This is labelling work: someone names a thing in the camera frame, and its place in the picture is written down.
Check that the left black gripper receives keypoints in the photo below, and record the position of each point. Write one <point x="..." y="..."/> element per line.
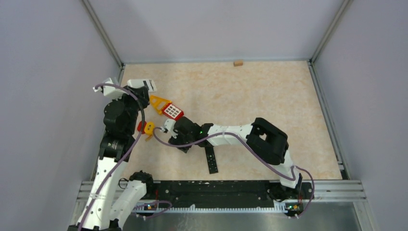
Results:
<point x="142" y="95"/>

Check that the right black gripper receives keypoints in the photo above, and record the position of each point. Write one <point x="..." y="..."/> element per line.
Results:
<point x="176" y="140"/>

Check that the white red remote control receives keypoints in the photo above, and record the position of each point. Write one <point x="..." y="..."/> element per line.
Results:
<point x="138" y="83"/>

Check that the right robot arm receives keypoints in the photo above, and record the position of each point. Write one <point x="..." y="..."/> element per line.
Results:
<point x="265" y="141"/>

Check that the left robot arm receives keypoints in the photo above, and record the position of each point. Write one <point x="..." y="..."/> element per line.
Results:
<point x="102" y="212"/>

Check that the black remote control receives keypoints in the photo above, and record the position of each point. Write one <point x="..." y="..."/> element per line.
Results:
<point x="211" y="160"/>

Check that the red yellow toy piece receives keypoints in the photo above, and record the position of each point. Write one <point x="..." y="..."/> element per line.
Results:
<point x="146" y="127"/>

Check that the red yellow toy phone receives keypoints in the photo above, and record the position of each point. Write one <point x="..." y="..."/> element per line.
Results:
<point x="166" y="107"/>

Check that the small wooden block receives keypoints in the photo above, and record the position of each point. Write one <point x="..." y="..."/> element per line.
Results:
<point x="238" y="63"/>

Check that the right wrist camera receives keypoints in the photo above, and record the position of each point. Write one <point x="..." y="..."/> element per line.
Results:
<point x="168" y="126"/>

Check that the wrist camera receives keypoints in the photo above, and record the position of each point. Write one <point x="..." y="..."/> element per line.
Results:
<point x="168" y="126"/>
<point x="109" y="91"/>

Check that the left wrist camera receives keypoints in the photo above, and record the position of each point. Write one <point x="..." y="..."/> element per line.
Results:
<point x="109" y="91"/>

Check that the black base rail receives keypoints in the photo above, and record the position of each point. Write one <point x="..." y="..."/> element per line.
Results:
<point x="227" y="193"/>

